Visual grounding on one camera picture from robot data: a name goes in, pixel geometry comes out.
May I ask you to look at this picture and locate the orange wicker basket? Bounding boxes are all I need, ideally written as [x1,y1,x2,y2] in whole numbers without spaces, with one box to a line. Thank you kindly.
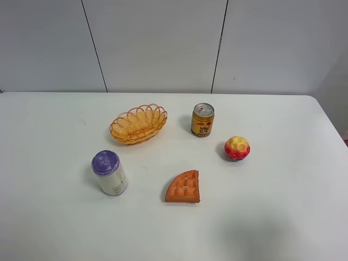
[109,103,167,145]

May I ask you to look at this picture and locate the purple lidded white can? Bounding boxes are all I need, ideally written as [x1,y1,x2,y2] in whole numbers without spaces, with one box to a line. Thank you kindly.
[91,150,128,196]

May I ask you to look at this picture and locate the gold energy drink can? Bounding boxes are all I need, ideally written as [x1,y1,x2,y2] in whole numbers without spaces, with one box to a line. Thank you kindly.
[191,103,215,137]

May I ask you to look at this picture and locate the red yellow toy apple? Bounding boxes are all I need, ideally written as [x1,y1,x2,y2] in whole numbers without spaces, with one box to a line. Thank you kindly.
[224,136,251,161]

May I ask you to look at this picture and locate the orange waffle slice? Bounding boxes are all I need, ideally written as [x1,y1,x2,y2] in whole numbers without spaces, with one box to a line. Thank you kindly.
[165,170,200,203]

